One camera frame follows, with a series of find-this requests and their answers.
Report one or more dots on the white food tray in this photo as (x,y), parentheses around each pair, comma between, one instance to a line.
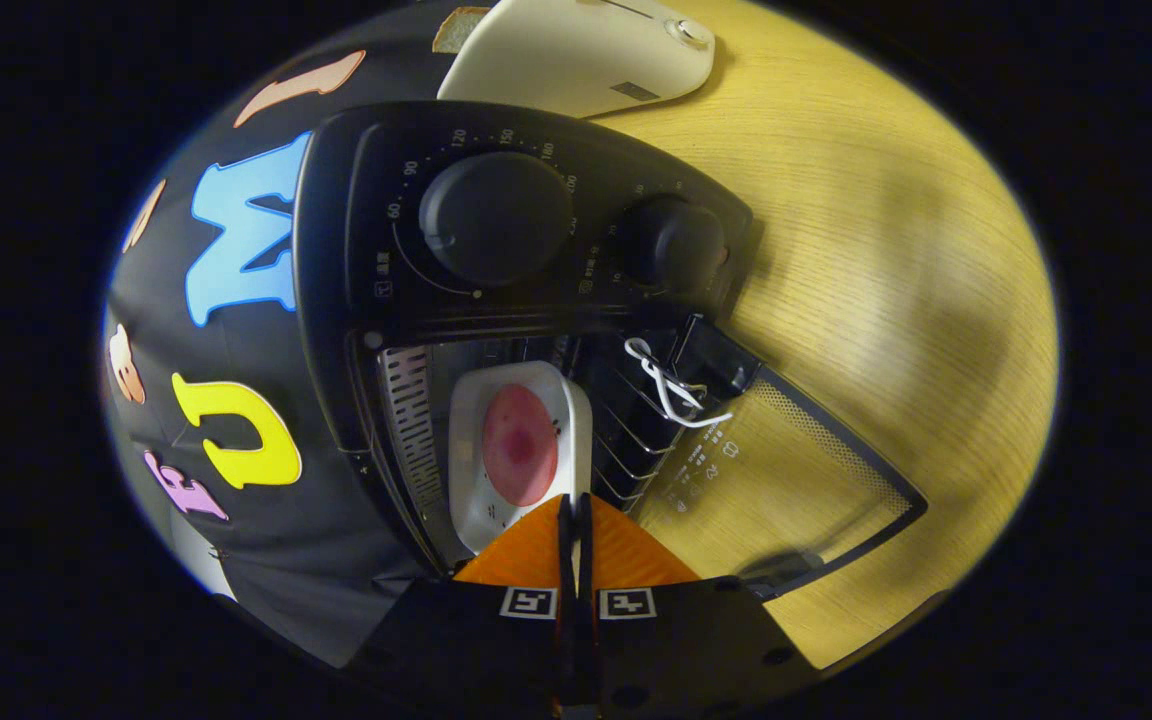
(471,480)

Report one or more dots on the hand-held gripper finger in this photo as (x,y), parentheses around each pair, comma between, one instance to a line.
(566,560)
(586,560)

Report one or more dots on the white toaster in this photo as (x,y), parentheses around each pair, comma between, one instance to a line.
(576,55)

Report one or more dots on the brown bread slice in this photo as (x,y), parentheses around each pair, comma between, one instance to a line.
(456,28)

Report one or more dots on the black backdrop cloth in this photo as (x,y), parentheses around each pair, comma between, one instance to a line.
(236,520)

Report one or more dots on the pink ham slice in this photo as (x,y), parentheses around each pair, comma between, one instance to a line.
(521,445)

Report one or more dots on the black toaster oven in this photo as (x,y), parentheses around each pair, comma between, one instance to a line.
(496,220)

